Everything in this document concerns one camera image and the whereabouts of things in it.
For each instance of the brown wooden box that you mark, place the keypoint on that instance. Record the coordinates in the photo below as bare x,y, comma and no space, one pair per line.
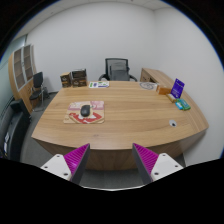
164,90

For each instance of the black leather sofa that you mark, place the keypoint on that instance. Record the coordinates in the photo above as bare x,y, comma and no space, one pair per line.
13,130

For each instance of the small black visitor chair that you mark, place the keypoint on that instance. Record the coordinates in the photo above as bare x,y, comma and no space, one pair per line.
37,88

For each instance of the cartoon dog print mouse pad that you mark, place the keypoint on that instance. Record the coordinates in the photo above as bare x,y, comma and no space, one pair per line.
96,115

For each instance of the white green purple leaflet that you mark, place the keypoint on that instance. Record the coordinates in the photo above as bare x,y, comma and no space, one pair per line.
99,84

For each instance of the black computer mouse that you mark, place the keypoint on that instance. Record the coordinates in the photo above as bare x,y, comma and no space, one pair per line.
85,110

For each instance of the black mesh office chair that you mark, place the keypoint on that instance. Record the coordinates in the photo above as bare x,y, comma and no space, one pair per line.
117,70

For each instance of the purple standing sign card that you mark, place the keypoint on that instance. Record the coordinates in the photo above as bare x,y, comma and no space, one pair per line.
177,88

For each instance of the blue flat box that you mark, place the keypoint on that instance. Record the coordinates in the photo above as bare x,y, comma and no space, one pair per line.
179,105

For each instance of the small dark cardboard box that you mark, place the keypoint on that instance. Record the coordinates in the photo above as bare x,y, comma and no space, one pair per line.
65,80

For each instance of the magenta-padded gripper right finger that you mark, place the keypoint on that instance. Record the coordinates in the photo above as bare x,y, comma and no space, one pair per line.
165,165

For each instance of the wooden side cabinet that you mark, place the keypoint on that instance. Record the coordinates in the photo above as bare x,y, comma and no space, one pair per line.
155,75

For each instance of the wooden shelf unit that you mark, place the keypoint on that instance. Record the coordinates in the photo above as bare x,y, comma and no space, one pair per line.
21,78

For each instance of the green flat box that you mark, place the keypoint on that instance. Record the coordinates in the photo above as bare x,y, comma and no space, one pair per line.
185,104

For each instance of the light wooden sign base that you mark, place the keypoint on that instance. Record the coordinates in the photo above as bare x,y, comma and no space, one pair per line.
171,97

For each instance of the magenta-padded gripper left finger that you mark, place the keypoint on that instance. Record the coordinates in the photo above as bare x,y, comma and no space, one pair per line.
58,165

